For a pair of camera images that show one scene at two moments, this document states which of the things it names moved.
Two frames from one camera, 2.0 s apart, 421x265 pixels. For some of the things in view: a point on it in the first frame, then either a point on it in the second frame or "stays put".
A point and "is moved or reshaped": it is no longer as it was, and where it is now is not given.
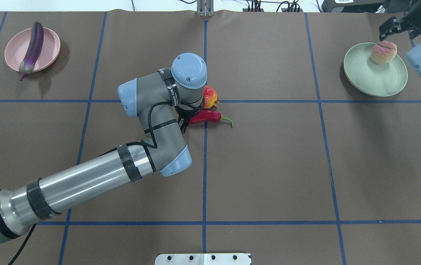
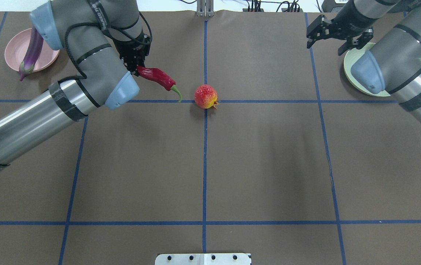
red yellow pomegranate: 210,97 stays put
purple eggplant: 27,65 stays put
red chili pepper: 206,115 is moved or reshaped
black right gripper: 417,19 → 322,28
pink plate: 17,46 stays put
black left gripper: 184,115 → 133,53
